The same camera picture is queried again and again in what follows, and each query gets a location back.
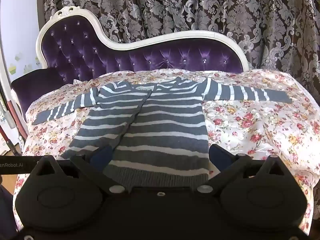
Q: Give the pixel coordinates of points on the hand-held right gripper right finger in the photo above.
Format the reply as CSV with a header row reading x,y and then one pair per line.
x,y
217,153

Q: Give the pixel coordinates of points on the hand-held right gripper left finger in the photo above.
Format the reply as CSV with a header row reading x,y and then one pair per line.
x,y
103,155

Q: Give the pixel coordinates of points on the grey white striped sweater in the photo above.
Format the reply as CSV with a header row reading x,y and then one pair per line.
x,y
162,135

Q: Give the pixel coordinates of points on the floral blanket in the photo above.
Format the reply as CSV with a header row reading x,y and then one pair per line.
x,y
250,125

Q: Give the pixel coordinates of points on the purple velvet cushion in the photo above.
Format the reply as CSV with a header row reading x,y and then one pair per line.
x,y
35,87

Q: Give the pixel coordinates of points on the purple tufted sofa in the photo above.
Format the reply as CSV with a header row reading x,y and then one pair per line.
x,y
75,50

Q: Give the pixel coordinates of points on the damask patterned curtain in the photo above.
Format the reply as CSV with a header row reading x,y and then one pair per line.
x,y
200,5

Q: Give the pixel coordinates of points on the red metal rail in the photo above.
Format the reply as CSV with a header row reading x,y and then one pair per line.
x,y
17,120

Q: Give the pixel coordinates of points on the pastel wall stickers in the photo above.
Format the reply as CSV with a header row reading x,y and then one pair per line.
x,y
13,68

